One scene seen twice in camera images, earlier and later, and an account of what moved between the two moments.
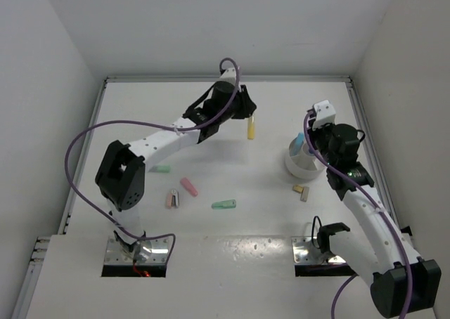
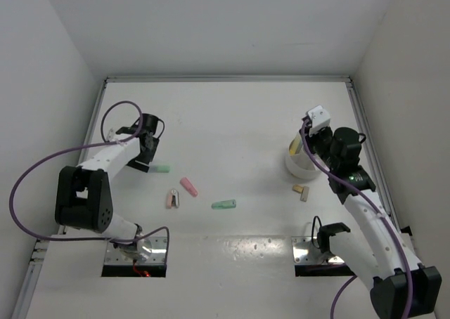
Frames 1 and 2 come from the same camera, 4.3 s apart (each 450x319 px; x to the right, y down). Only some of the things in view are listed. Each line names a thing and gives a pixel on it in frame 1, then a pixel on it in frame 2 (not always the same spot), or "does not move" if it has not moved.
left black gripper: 246,105 to 145,159
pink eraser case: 187,184 does not move
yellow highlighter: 251,127 to 295,145
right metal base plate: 305,253 does not move
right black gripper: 327,127 does not move
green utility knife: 224,204 does not move
